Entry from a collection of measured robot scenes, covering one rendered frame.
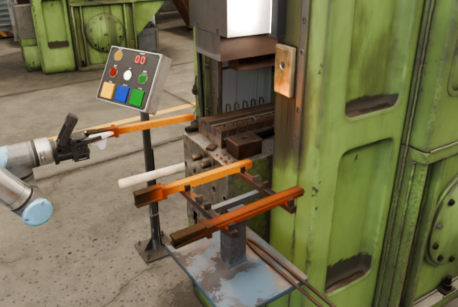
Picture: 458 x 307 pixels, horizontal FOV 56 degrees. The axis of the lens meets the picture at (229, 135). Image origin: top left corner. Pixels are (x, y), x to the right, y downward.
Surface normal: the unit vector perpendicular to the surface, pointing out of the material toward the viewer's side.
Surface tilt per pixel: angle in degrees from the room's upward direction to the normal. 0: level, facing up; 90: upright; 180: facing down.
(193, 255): 0
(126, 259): 0
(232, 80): 90
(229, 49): 90
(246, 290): 0
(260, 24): 90
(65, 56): 90
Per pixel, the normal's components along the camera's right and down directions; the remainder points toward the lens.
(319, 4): -0.86, 0.21
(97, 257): 0.00, -0.91
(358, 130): 0.52, 0.35
